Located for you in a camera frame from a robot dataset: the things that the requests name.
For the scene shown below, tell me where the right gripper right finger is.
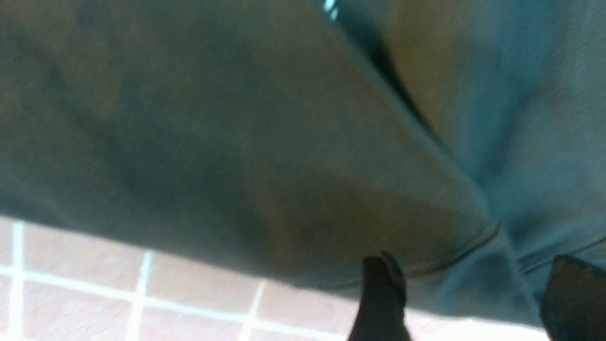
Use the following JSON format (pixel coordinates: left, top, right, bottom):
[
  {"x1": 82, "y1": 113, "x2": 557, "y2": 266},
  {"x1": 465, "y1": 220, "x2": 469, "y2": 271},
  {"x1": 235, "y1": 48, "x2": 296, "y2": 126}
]
[{"x1": 541, "y1": 255, "x2": 606, "y2": 341}]

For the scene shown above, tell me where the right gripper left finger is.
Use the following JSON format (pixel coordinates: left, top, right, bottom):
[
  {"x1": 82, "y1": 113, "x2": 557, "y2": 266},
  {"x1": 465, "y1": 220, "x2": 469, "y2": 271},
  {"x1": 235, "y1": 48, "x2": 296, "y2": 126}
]
[{"x1": 348, "y1": 252, "x2": 411, "y2": 341}]

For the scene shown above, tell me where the dark gray long-sleeve top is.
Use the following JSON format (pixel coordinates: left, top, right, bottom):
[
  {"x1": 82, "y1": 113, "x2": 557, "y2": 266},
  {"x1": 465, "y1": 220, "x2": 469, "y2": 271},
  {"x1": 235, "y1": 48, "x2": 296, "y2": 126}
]
[{"x1": 0, "y1": 0, "x2": 606, "y2": 326}]

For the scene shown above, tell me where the pink checkered tablecloth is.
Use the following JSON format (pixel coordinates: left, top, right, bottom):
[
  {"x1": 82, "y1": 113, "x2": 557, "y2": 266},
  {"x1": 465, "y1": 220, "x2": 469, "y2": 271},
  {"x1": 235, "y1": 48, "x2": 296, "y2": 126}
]
[{"x1": 0, "y1": 215, "x2": 550, "y2": 341}]

